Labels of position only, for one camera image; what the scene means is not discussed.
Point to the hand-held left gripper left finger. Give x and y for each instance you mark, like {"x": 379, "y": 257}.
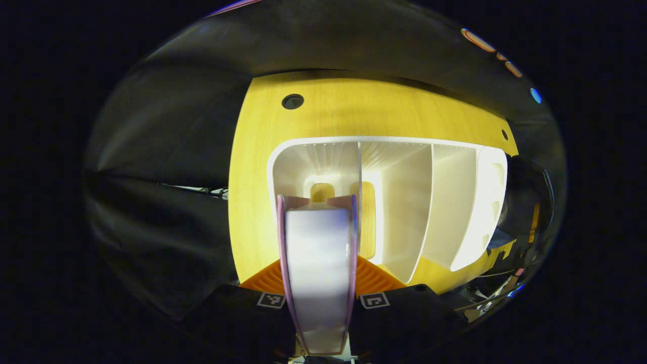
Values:
{"x": 242, "y": 323}

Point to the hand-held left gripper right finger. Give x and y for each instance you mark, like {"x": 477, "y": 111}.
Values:
{"x": 404, "y": 318}

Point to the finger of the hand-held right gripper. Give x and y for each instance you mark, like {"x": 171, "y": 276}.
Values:
{"x": 534, "y": 222}

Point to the white bookshelf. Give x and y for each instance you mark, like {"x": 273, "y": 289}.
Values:
{"x": 445, "y": 202}

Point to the purple cover book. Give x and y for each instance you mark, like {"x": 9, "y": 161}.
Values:
{"x": 318, "y": 263}

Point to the black backdrop cloth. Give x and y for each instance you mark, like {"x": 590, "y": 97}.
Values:
{"x": 177, "y": 126}

